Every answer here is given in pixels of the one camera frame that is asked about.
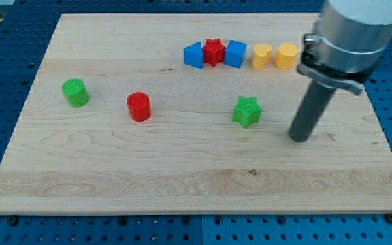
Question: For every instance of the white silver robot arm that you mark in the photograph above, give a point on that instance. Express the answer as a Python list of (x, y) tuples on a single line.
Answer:
[(345, 44)]

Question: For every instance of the green star block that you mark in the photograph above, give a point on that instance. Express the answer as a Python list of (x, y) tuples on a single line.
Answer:
[(247, 111)]

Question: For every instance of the red star block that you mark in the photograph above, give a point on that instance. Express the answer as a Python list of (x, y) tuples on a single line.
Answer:
[(213, 52)]

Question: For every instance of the blue cube block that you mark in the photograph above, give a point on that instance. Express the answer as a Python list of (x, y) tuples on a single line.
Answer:
[(235, 53)]

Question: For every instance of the light wooden board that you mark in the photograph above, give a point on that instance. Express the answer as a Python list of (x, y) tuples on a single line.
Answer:
[(189, 157)]

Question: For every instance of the red cylinder block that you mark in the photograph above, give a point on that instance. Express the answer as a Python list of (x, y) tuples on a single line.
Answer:
[(138, 104)]

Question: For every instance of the blue triangle block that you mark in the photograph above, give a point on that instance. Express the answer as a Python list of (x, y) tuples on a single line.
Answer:
[(193, 55)]

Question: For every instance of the yellow heart block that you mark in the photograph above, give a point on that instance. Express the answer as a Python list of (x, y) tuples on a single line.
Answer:
[(261, 55)]

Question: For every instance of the yellow hexagon block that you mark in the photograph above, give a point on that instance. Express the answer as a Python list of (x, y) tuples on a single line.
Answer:
[(286, 56)]

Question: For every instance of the green cylinder block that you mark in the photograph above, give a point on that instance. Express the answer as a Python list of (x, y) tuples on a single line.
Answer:
[(75, 92)]

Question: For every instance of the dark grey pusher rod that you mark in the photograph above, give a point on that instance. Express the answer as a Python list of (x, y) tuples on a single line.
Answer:
[(313, 105)]

